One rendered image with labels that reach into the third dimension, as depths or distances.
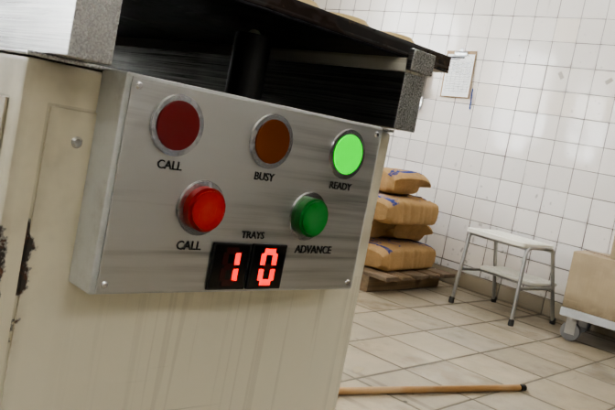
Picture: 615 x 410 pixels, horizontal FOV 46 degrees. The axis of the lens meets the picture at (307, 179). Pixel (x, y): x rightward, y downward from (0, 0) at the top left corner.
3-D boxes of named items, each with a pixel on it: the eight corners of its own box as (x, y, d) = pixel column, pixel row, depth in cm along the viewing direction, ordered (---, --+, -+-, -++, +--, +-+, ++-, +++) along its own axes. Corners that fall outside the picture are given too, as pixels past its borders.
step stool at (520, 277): (555, 324, 412) (573, 247, 409) (511, 327, 384) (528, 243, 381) (492, 301, 447) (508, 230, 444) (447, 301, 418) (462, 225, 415)
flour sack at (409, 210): (384, 226, 400) (391, 197, 398) (325, 210, 425) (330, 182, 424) (442, 227, 457) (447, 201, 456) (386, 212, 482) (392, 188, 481)
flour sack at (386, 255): (380, 274, 402) (385, 247, 401) (321, 254, 428) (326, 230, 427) (439, 269, 459) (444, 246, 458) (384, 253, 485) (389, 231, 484)
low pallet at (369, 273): (232, 243, 470) (236, 227, 470) (310, 243, 532) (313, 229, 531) (382, 297, 394) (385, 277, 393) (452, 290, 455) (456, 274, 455)
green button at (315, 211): (284, 231, 55) (291, 193, 54) (311, 233, 57) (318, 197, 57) (297, 237, 54) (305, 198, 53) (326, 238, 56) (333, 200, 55)
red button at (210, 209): (172, 226, 48) (180, 182, 48) (209, 228, 50) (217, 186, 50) (186, 231, 47) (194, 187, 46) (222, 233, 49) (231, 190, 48)
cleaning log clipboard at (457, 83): (470, 109, 478) (483, 49, 476) (469, 109, 477) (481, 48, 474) (436, 104, 496) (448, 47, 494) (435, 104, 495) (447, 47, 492)
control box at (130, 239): (65, 280, 46) (102, 67, 45) (325, 278, 63) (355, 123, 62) (91, 296, 44) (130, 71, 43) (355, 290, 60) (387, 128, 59)
